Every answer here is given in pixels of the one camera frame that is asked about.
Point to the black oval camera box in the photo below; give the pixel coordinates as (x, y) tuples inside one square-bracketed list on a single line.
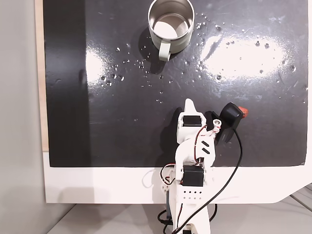
[(231, 117)]

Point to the pale green metal mug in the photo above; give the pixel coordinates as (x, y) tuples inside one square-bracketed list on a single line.
[(156, 36)]

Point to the black glossy mat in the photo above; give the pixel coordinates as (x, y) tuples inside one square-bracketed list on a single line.
[(122, 109)]

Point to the red cube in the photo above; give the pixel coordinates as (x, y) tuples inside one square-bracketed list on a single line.
[(243, 111)]

